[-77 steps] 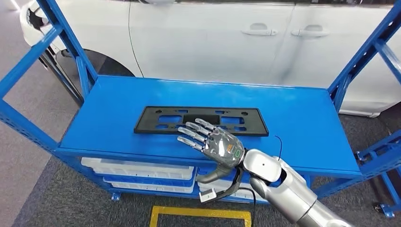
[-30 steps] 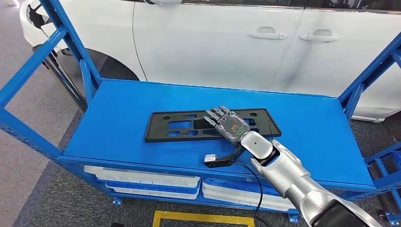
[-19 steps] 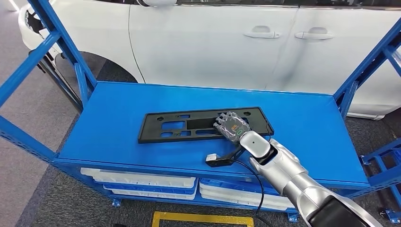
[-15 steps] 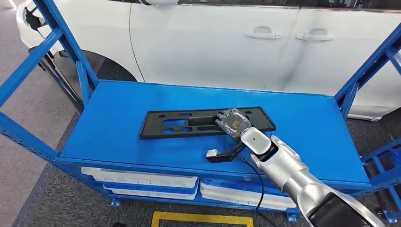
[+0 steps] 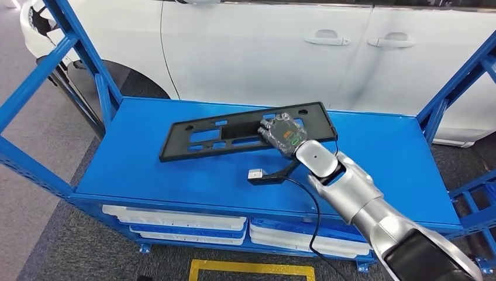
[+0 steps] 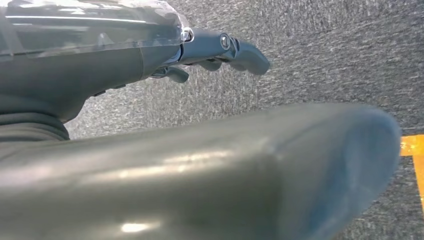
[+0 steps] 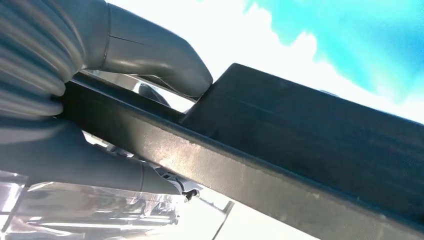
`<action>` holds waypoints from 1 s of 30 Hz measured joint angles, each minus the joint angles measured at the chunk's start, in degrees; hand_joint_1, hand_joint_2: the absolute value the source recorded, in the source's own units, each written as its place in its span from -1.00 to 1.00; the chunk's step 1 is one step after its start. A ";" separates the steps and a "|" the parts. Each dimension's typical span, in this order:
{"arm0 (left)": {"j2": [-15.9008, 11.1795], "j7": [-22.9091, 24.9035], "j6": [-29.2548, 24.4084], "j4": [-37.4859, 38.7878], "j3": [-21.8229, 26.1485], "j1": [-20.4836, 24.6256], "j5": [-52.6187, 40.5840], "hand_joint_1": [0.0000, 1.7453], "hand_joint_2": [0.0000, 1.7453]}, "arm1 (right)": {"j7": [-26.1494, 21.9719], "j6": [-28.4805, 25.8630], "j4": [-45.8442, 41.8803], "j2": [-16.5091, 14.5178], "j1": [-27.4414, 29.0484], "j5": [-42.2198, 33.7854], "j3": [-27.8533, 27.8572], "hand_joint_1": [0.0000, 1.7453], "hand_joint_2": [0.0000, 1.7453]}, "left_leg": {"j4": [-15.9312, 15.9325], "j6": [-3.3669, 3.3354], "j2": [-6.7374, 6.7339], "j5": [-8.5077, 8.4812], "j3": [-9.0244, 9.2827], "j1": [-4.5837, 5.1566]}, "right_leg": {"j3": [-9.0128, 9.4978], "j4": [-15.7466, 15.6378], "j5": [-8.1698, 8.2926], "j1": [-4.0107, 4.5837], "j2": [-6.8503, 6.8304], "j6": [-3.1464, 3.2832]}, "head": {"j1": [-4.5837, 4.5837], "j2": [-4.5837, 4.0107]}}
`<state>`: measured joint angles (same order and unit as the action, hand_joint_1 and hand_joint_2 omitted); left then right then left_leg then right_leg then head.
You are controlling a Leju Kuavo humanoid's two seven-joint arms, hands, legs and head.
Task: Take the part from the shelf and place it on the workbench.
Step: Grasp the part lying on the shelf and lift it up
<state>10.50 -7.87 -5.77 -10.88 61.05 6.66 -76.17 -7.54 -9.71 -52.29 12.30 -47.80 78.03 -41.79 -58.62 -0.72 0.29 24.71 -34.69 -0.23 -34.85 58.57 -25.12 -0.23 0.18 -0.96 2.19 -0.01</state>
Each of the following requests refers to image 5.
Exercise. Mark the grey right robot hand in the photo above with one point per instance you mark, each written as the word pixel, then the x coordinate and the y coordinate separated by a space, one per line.
pixel 283 134

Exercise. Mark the black plastic plate holder part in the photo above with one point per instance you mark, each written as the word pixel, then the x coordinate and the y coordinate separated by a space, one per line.
pixel 174 143

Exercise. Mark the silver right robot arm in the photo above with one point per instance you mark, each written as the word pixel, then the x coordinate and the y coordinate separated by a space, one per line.
pixel 360 197

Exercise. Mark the blue metal shelf rack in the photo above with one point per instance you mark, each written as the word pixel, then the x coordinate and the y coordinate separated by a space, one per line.
pixel 387 163

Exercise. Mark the white car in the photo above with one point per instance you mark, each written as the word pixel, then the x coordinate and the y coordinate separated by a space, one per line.
pixel 252 50

